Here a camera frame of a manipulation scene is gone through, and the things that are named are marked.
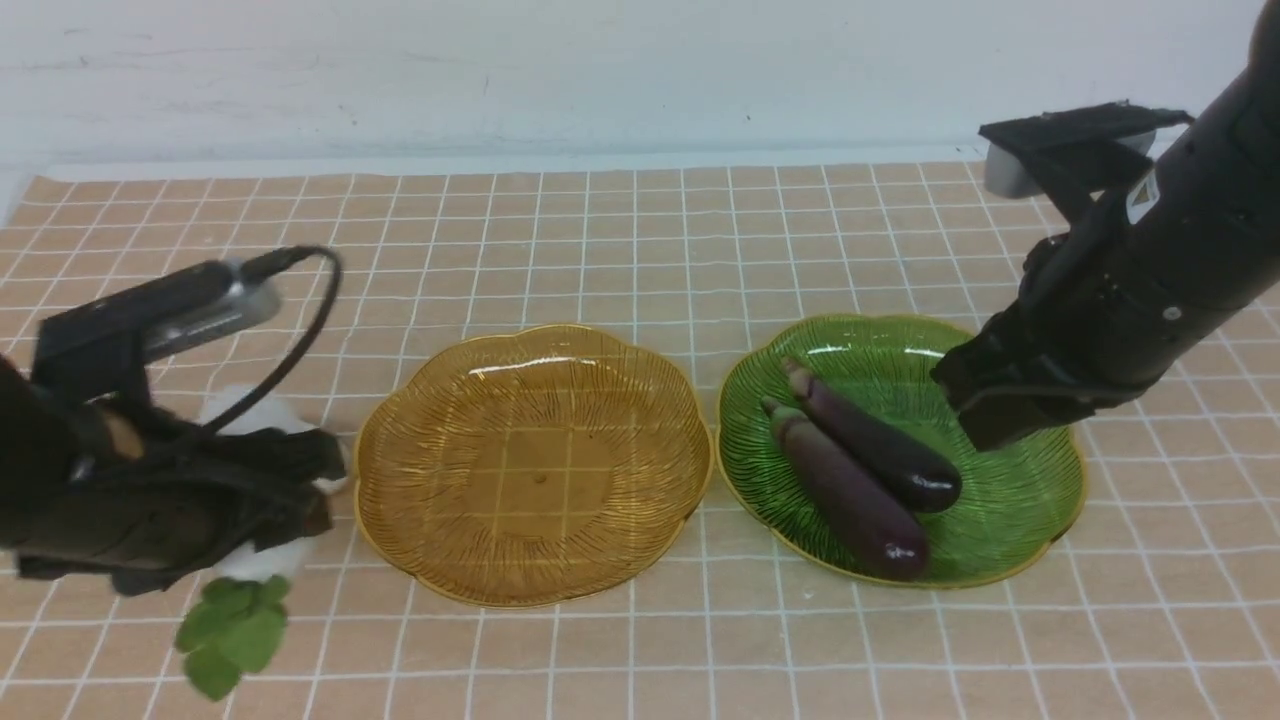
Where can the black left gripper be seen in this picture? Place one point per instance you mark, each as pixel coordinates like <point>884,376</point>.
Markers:
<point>94,497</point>

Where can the amber glass plate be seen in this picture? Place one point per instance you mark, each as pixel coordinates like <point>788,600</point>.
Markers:
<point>519,470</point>

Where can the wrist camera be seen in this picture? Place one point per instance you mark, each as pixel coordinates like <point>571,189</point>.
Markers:
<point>103,347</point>
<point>1069,156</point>

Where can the dark purple eggplant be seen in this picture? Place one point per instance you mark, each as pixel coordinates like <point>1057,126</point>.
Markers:
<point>920,478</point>

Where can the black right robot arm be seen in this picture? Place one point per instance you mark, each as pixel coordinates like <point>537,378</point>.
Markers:
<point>1172,230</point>

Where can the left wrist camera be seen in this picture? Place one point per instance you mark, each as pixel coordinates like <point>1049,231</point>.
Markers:
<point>103,347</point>

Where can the green glass plate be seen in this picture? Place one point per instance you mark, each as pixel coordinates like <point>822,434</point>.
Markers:
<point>1014,504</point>

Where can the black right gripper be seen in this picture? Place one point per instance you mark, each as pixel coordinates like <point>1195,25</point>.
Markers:
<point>1074,341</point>

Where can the light purple eggplant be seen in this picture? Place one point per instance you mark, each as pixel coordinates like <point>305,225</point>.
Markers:
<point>884,538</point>

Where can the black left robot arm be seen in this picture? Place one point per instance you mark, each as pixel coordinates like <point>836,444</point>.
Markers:
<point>87,489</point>

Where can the white radish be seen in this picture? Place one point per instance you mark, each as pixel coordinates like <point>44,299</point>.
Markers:
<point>238,622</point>
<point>270,412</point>

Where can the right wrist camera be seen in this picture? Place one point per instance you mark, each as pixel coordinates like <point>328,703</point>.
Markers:
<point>1069,156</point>

